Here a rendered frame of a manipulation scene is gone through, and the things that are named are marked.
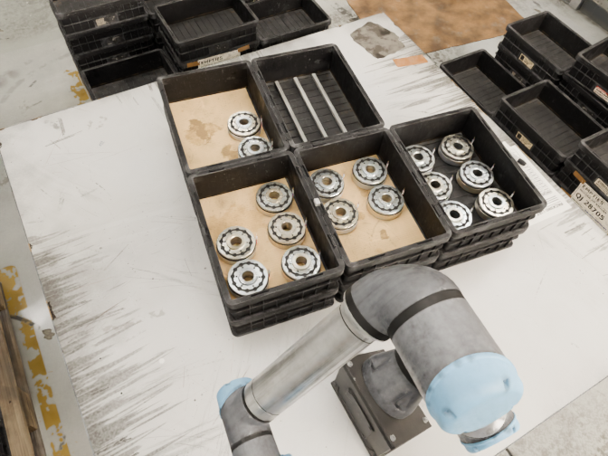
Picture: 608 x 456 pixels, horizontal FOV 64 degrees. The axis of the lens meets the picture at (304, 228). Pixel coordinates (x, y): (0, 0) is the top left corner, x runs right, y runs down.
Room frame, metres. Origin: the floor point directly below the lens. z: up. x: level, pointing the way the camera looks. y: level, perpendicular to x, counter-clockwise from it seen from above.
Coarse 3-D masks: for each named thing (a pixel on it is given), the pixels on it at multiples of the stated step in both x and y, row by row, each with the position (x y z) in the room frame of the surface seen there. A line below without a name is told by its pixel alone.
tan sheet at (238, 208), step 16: (240, 192) 0.81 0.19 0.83; (256, 192) 0.82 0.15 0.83; (208, 208) 0.75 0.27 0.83; (224, 208) 0.75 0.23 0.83; (240, 208) 0.76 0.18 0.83; (256, 208) 0.76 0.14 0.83; (208, 224) 0.69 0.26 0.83; (224, 224) 0.70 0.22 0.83; (240, 224) 0.70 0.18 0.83; (256, 224) 0.71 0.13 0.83; (304, 240) 0.68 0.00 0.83; (256, 256) 0.61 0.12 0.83; (272, 256) 0.62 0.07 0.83; (224, 272) 0.55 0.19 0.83; (272, 272) 0.57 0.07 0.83
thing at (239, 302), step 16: (256, 160) 0.85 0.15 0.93; (192, 176) 0.77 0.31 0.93; (192, 192) 0.72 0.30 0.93; (320, 224) 0.67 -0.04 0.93; (208, 240) 0.59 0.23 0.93; (336, 256) 0.58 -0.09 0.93; (320, 272) 0.53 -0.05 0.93; (336, 272) 0.54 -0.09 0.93; (224, 288) 0.47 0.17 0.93; (272, 288) 0.48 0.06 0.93; (288, 288) 0.48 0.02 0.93; (240, 304) 0.43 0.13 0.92
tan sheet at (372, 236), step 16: (352, 160) 0.98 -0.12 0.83; (352, 192) 0.86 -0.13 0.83; (368, 192) 0.87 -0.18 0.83; (368, 224) 0.75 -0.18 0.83; (384, 224) 0.76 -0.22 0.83; (400, 224) 0.76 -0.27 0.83; (416, 224) 0.77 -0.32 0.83; (352, 240) 0.70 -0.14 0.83; (368, 240) 0.70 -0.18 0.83; (384, 240) 0.71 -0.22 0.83; (400, 240) 0.71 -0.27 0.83; (416, 240) 0.72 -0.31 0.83; (352, 256) 0.64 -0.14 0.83; (368, 256) 0.65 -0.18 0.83
